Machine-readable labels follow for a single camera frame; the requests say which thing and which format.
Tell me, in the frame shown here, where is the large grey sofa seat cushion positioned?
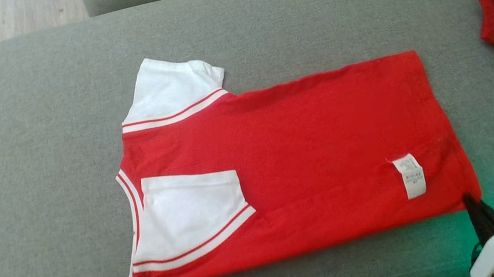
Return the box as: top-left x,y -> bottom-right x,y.
0,0 -> 494,277

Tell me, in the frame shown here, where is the red white jersey shirt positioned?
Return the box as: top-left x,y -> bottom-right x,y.
90,4 -> 490,277

